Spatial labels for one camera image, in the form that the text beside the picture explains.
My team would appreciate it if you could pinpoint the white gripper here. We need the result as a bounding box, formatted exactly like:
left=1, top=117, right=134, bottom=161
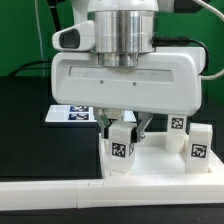
left=51, top=47, right=204, bottom=143

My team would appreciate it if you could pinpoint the white square table top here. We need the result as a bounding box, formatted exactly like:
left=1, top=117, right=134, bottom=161
left=99, top=132, right=224, bottom=178

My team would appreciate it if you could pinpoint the white L-shaped obstacle fence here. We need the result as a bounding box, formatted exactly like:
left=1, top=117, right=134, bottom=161
left=0, top=161, right=224, bottom=211

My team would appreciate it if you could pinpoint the white marker base plate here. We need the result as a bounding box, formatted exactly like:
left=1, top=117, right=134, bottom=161
left=45, top=105, right=136, bottom=123

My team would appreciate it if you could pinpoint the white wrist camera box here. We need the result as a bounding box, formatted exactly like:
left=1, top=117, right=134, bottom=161
left=52, top=20, right=96, bottom=52

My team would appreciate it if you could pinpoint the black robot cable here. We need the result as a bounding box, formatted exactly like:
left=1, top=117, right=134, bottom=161
left=7, top=0, right=64, bottom=78

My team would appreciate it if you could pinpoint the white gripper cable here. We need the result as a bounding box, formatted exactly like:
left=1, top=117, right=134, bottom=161
left=193, top=0, right=224, bottom=81

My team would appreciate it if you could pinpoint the thin white hanging cable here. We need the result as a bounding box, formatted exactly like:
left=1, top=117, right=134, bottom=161
left=33, top=0, right=46, bottom=78

